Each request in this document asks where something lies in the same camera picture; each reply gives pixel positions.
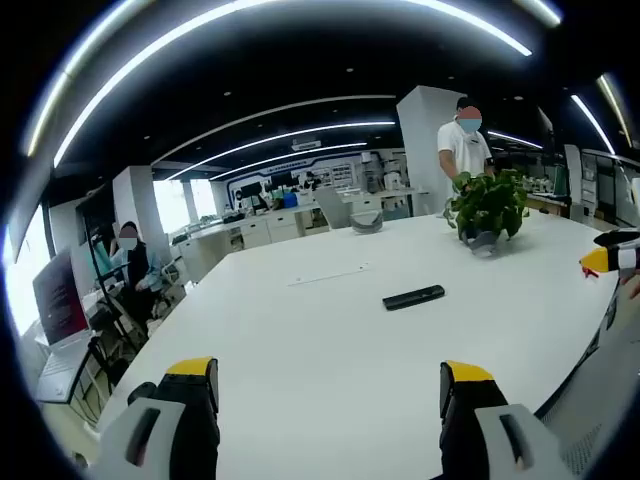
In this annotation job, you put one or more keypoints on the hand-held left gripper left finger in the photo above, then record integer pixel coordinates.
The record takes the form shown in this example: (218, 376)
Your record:
(150, 440)

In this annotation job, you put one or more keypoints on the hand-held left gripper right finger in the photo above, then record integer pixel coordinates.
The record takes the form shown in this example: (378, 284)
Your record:
(480, 440)

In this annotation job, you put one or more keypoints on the black remote control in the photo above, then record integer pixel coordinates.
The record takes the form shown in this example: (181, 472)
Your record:
(413, 297)

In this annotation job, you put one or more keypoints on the red plastic clip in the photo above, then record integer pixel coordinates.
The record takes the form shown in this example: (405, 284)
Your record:
(590, 272)

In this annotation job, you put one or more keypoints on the grey mesh chair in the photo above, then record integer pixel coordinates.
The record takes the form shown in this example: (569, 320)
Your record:
(590, 400)

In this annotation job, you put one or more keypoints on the green leafy plant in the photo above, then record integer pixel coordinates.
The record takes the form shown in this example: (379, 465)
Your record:
(492, 200)

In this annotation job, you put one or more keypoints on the grey plant pot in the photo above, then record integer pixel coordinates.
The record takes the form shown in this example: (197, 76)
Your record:
(482, 244)

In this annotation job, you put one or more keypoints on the laptop with maroon screen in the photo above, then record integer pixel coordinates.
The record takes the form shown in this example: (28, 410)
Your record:
(60, 300)

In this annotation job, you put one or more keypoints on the white cabinet row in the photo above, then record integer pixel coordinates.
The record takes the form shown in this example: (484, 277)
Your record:
(280, 222)

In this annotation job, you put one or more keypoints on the grey office chair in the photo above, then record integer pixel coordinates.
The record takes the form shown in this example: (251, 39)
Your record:
(332, 210)

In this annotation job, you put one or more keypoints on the ceiling air conditioner unit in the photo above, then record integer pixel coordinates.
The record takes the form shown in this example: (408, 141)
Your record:
(306, 145)

